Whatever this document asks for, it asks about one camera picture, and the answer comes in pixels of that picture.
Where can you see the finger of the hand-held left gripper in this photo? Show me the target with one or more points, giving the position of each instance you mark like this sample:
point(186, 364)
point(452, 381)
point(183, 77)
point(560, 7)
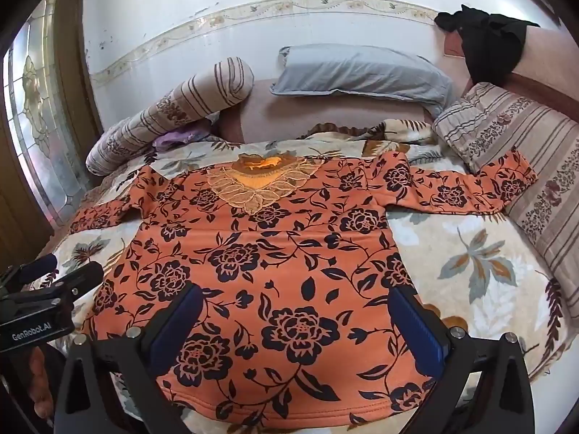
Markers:
point(38, 266)
point(83, 275)

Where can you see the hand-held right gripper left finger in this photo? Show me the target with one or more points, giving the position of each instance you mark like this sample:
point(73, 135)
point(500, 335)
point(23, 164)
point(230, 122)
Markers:
point(178, 325)

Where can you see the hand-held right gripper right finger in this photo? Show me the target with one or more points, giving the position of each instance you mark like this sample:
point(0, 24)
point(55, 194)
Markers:
point(418, 330)

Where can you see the orange floral shirt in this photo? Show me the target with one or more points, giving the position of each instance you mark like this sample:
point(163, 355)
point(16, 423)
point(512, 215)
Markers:
point(289, 257)

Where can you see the black clothes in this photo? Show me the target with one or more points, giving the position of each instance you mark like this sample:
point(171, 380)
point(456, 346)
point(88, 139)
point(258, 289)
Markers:
point(488, 45)

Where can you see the person's left hand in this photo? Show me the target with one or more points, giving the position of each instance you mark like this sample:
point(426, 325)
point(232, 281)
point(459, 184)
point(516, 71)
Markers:
point(40, 379)

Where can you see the cream leaf-print blanket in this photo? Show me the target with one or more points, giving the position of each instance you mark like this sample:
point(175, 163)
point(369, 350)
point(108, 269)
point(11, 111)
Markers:
point(452, 244)

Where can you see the wooden door with stained glass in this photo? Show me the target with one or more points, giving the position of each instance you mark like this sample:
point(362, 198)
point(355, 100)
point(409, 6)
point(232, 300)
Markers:
point(40, 122)

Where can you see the purple cloth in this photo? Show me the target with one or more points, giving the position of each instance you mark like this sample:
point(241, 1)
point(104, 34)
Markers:
point(176, 138)

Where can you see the striped floral bolster pillow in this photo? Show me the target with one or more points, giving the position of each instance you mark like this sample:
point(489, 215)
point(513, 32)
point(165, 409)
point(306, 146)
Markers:
point(181, 99)

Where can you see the striped floral flat pillow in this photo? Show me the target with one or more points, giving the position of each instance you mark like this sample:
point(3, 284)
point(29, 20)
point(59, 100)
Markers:
point(506, 117)

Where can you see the pink bed sheet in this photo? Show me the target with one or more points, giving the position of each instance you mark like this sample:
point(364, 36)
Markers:
point(280, 117)

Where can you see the grey pillow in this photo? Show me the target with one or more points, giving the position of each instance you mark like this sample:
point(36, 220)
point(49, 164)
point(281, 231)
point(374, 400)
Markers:
point(357, 72)

